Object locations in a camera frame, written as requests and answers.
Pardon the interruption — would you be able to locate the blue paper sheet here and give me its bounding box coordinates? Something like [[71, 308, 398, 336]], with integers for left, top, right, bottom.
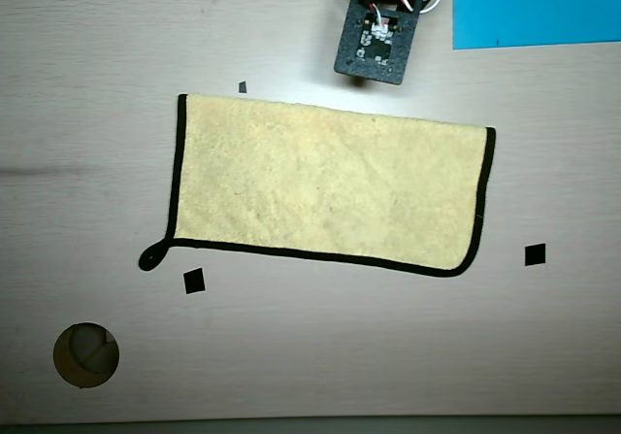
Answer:
[[451, 0, 621, 50]]

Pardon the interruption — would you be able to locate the round table cable hole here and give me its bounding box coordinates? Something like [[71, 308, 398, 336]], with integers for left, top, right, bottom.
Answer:
[[51, 321, 120, 389]]

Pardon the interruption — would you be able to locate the black wrist camera board plate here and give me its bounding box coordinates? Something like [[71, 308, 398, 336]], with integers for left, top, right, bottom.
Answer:
[[333, 0, 420, 86]]

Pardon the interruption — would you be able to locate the white red camera cable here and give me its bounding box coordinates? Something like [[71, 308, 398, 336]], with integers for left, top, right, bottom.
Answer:
[[367, 0, 414, 35]]

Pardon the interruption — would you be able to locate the black tape square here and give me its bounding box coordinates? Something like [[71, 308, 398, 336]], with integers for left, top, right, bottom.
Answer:
[[182, 267, 208, 296], [523, 243, 547, 268]]

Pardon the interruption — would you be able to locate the yellow towel with black trim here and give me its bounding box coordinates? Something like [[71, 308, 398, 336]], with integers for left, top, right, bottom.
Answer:
[[138, 92, 497, 279]]

